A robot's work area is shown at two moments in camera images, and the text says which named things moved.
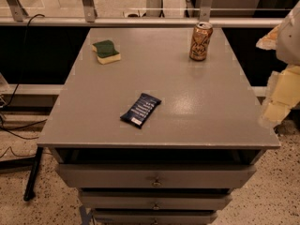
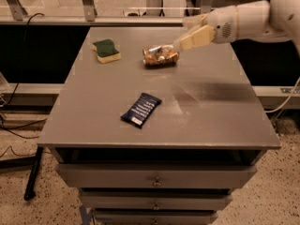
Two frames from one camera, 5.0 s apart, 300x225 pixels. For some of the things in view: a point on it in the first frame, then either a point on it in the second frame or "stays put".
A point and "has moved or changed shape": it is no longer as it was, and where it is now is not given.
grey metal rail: [135, 21] stays put
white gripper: [289, 42] → [221, 24]
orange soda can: [202, 35] has moved or changed shape
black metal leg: [31, 186] stays put
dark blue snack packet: [141, 111] stays put
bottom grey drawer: [155, 217] stays put
